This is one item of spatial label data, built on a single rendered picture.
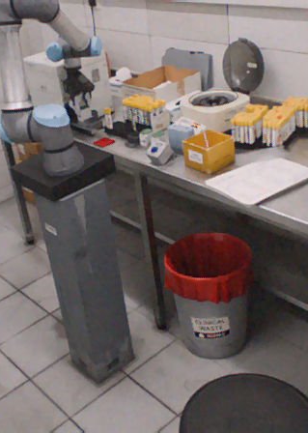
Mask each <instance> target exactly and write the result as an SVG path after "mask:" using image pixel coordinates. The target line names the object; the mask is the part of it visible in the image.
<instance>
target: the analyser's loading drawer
mask: <svg viewBox="0 0 308 433"><path fill-rule="evenodd" d="M83 121H84V124H82V123H79V118H78V116H75V117H72V118H70V124H71V125H74V126H77V127H80V128H82V129H84V130H89V131H91V132H92V133H95V132H97V131H100V130H103V129H104V126H103V121H102V120H101V121H98V122H95V118H94V116H92V117H90V118H87V119H85V120H83Z"/></svg>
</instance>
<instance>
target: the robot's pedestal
mask: <svg viewBox="0 0 308 433"><path fill-rule="evenodd" d="M34 195H35V199H36V203H37V208H38V212H39V216H40V220H41V225H42V231H43V235H44V240H45V244H46V248H47V253H48V255H47V257H48V261H49V265H50V270H51V273H52V277H53V281H54V286H55V290H56V294H57V299H58V303H59V306H60V310H61V315H62V319H63V324H64V328H65V333H66V337H67V341H68V345H69V349H70V356H71V360H72V361H73V362H74V363H75V364H76V365H78V366H79V367H80V369H81V370H82V371H83V372H85V373H86V374H87V375H88V376H89V377H91V378H92V379H93V380H94V381H95V382H97V383H98V384H100V383H101V382H103V381H104V380H105V379H107V378H108V377H111V376H112V375H113V374H115V373H116V371H118V370H119V369H120V368H122V367H123V366H125V365H126V364H127V363H129V362H130V361H132V360H134V359H135V357H134V352H133V347H132V341H131V335H130V328H129V322H128V317H127V311H126V301H125V295H124V289H123V283H122V278H121V272H120V267H119V261H118V255H117V249H116V244H115V238H114V232H113V226H112V221H111V215H110V210H109V204H108V198H107V192H106V186H105V180H103V179H102V180H100V181H98V182H95V183H93V184H91V185H89V186H87V187H85V188H83V189H81V190H79V191H77V192H75V193H73V194H71V195H69V196H67V197H65V198H63V199H60V200H58V201H56V202H53V201H51V200H49V199H47V198H45V197H43V196H41V195H39V194H37V193H36V192H34Z"/></svg>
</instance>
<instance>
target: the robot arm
mask: <svg viewBox="0 0 308 433"><path fill-rule="evenodd" d="M27 18H32V19H37V20H38V21H39V22H41V23H46V24H47V25H48V26H49V27H51V29H52V30H53V31H54V32H55V33H56V34H57V35H58V38H59V39H58V40H56V41H55V42H52V43H50V45H48V46H47V48H46V50H45V54H46V57H47V58H48V59H49V60H50V61H52V62H58V61H61V60H62V59H63V62H64V66H63V68H64V70H66V75H67V79H66V80H65V81H62V82H63V87H64V85H66V90H67V91H65V87H64V92H65V93H66V94H68V95H70V98H71V102H70V107H72V108H73V109H74V110H75V113H76V114H77V116H80V113H81V112H80V105H79V104H80V98H79V97H78V96H80V94H82V95H83V97H82V98H81V99H82V100H83V101H84V102H85V103H86V104H87V105H88V106H91V105H92V92H93V91H95V88H96V85H95V84H94V83H93V82H92V81H91V80H90V79H89V78H88V77H86V76H84V75H83V74H82V73H81V72H79V69H81V57H93V56H99V55H101V53H102V50H103V45H102V41H101V40H100V39H99V38H98V37H89V36H88V35H87V34H86V33H85V32H84V31H83V30H82V29H81V28H80V27H79V26H78V25H77V24H76V23H75V21H74V20H73V19H72V18H71V17H69V16H68V15H67V14H66V13H65V12H64V11H63V10H62V9H61V8H60V4H59V2H58V0H0V73H1V79H2V86H3V94H4V101H5V102H4V104H3V105H2V107H1V110H2V111H1V112H0V137H1V138H2V139H3V140H4V141H5V142H7V143H13V144H24V143H41V144H42V147H43V150H44V161H43V162H44V164H43V169H44V172H45V174H46V175H48V176H51V177H62V176H67V175H70V174H72V173H75V172H76V171H78V170H80V169H81V168H82V167H83V166H84V164H85V161H84V158H83V156H82V154H81V153H80V151H79V150H78V148H77V146H76V145H75V142H74V138H73V134H72V130H71V126H70V117H69V116H68V113H67V110H66V109H65V108H64V107H63V106H60V105H58V104H46V105H40V106H38V107H36V108H35V109H34V105H33V104H32V103H30V102H29V101H28V94H27V85H26V77H25V70H24V62H23V55H22V47H21V39H20V34H19V29H20V28H21V26H22V19H27Z"/></svg>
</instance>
